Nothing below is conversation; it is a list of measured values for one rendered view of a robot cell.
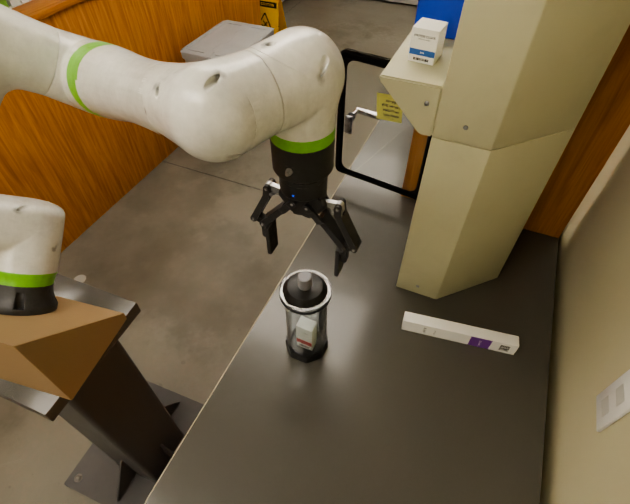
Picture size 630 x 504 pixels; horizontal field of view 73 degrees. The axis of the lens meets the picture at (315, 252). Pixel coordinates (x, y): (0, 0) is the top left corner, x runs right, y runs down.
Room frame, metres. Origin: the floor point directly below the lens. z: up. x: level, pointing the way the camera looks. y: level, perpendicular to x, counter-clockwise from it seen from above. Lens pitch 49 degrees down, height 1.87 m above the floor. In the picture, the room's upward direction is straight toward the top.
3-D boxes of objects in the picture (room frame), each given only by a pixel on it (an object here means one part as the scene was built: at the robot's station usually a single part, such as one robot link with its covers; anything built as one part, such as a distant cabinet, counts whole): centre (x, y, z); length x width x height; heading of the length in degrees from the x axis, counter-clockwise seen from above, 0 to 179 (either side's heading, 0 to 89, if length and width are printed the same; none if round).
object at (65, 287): (0.55, 0.68, 0.92); 0.32 x 0.32 x 0.04; 68
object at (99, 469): (0.55, 0.68, 0.45); 0.48 x 0.48 x 0.90; 68
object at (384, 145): (1.07, -0.20, 1.19); 0.30 x 0.01 x 0.40; 59
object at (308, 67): (0.51, 0.02, 1.60); 0.13 x 0.11 x 0.14; 133
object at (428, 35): (0.81, -0.21, 1.54); 0.05 x 0.05 x 0.06; 61
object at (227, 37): (3.03, 0.59, 0.49); 0.60 x 0.42 x 0.33; 157
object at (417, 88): (0.86, -0.23, 1.46); 0.32 x 0.12 x 0.10; 157
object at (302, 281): (0.52, 0.02, 1.18); 0.09 x 0.09 x 0.07
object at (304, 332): (0.52, 0.02, 1.06); 0.11 x 0.11 x 0.21
